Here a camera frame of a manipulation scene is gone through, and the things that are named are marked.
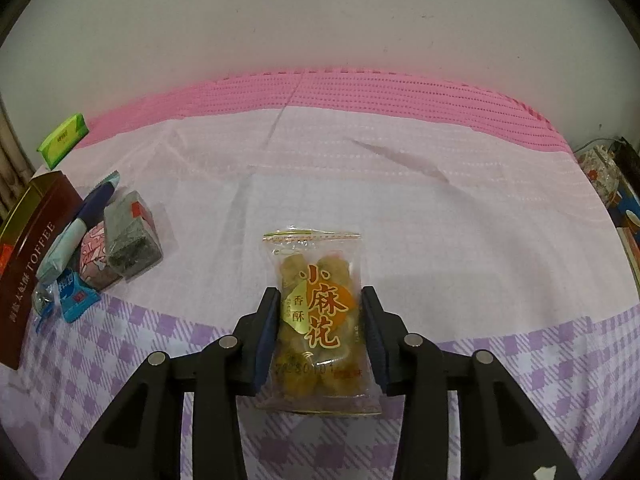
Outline blue clear candy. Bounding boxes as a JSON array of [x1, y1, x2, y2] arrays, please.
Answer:
[[32, 269, 101, 334]]

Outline clear fried twist snack bag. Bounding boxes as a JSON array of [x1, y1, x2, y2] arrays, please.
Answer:
[[262, 229, 380, 416]]

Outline pink wrapped candy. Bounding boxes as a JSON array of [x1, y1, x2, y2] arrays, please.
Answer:
[[78, 221, 122, 292]]

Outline grey sesame cake block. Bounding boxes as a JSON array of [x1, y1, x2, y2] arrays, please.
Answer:
[[104, 191, 163, 280]]

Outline navy and mint snack packet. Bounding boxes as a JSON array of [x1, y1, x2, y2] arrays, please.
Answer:
[[36, 170, 120, 286]]

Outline pink purple checked tablecloth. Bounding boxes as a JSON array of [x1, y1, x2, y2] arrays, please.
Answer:
[[1, 72, 639, 479]]

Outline dark red toffee tin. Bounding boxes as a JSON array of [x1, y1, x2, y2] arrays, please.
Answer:
[[0, 171, 82, 370]]

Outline cluttered items at right edge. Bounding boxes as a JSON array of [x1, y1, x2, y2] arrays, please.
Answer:
[[576, 139, 639, 286]]

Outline green tissue pack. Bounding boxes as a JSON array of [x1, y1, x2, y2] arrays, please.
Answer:
[[37, 113, 89, 170]]

